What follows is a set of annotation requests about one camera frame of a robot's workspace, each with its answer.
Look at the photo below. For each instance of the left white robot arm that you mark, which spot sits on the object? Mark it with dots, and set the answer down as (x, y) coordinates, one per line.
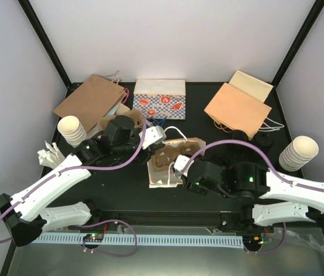
(27, 214)

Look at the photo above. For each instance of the orange flat bag right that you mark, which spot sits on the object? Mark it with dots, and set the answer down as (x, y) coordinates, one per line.
(237, 110)

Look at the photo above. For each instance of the black frame post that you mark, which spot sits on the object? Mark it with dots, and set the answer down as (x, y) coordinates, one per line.
(45, 41)
(304, 30)

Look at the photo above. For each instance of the left stack of paper cups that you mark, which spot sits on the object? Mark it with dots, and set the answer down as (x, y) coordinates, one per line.
(72, 130)

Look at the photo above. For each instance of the brown flat paper bag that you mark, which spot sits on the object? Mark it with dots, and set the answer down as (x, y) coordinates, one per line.
(91, 101)

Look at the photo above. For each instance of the black lid stack right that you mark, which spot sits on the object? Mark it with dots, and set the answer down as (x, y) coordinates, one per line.
(263, 141)

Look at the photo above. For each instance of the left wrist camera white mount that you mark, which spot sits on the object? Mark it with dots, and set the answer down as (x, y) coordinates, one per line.
(153, 135)

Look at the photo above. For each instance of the blue slotted cable duct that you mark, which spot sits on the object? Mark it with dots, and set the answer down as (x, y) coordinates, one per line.
(141, 240)

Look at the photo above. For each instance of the black lid stack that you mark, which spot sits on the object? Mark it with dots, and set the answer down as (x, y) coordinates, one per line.
(263, 141)
(239, 135)

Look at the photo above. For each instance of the left black frame post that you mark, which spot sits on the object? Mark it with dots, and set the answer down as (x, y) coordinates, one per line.
(45, 41)

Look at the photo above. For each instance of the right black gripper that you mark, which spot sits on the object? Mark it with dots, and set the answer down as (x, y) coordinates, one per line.
(194, 188)

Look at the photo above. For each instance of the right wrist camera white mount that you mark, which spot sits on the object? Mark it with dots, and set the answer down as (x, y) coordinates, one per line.
(180, 166)

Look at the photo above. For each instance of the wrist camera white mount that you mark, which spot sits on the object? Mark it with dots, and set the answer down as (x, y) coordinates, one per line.
(180, 166)
(153, 135)

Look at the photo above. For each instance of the black lid stack left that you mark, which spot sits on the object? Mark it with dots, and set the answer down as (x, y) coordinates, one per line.
(239, 135)

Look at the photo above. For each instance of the stack of pulp cup carriers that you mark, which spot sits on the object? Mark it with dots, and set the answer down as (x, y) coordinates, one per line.
(104, 123)

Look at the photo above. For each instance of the checkered printed paper bag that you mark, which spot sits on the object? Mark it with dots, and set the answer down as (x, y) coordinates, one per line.
(160, 98)

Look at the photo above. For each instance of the stack of paper cups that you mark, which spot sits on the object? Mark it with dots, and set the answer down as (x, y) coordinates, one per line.
(72, 130)
(298, 153)

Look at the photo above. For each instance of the tan flat paper bag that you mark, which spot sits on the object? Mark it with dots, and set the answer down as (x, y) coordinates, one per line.
(251, 86)

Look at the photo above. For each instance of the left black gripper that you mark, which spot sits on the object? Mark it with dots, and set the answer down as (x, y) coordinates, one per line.
(143, 158)

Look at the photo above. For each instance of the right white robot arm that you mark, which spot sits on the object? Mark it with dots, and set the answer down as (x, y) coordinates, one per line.
(297, 199)

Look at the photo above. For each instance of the right stack of paper cups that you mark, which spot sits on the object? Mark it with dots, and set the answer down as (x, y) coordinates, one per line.
(298, 153)

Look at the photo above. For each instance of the bundle of wrapped straws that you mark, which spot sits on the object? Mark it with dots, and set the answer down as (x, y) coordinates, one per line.
(51, 156)

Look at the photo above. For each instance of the right black frame post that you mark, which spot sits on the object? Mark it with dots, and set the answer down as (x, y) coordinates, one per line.
(304, 30)

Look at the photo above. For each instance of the orange kraft paper bag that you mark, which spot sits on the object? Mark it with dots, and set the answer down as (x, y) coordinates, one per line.
(164, 178)

